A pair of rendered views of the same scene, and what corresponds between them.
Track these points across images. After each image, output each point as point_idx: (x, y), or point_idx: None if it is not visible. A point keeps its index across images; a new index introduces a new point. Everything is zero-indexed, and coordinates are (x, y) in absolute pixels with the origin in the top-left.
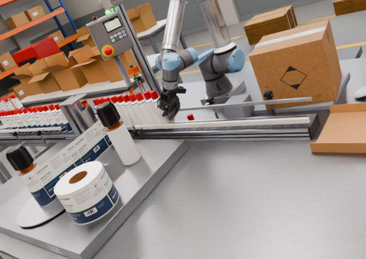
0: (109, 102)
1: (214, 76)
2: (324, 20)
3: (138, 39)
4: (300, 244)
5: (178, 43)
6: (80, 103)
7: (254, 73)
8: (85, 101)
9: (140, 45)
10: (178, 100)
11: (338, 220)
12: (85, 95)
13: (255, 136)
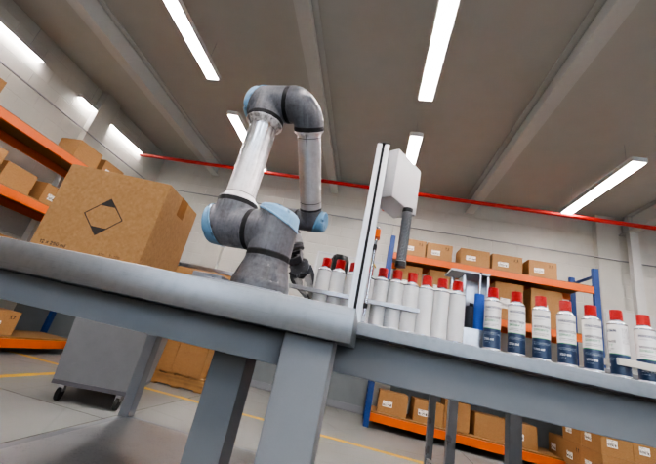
0: (335, 254)
1: None
2: (79, 165)
3: (369, 189)
4: None
5: (301, 195)
6: (479, 287)
7: (188, 235)
8: (488, 289)
9: (367, 197)
10: (290, 269)
11: None
12: (450, 269)
13: None
